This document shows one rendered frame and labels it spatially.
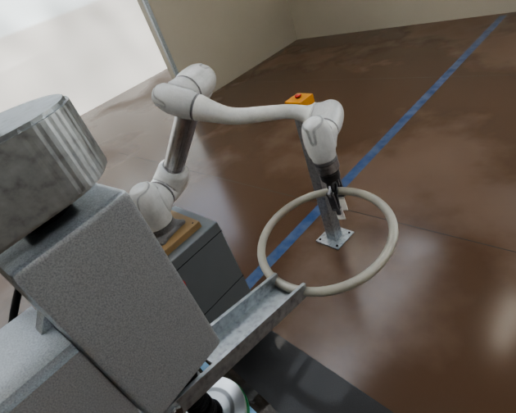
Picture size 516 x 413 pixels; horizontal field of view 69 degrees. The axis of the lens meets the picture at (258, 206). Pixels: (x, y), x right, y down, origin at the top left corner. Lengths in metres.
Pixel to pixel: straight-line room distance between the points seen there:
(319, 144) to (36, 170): 0.93
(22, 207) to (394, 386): 1.81
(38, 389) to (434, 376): 1.74
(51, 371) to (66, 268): 0.17
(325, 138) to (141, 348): 0.87
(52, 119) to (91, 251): 0.19
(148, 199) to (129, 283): 1.16
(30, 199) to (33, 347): 0.27
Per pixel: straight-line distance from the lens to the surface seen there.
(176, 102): 1.42
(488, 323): 2.26
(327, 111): 1.41
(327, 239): 2.75
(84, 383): 0.72
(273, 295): 1.20
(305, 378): 2.12
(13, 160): 0.56
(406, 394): 2.04
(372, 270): 1.16
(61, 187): 0.58
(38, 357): 0.71
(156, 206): 1.82
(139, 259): 0.66
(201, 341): 0.82
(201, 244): 1.87
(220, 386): 1.16
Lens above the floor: 1.83
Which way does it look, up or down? 33 degrees down
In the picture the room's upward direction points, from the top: 21 degrees counter-clockwise
